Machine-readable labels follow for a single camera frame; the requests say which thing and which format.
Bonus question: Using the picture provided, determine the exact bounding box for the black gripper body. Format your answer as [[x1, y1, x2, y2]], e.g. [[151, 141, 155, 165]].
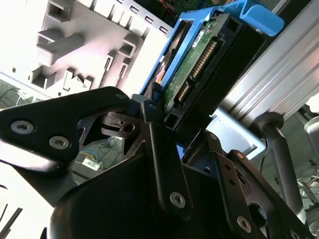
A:
[[47, 154, 262, 239]]

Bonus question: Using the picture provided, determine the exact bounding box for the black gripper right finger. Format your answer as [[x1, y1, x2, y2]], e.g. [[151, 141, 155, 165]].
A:
[[203, 131, 310, 239]]

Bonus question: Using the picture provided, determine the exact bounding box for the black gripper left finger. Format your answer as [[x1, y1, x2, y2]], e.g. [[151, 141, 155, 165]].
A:
[[0, 86, 194, 222]]

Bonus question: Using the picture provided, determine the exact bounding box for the hard disk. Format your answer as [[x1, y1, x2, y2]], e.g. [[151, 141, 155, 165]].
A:
[[139, 0, 285, 160]]

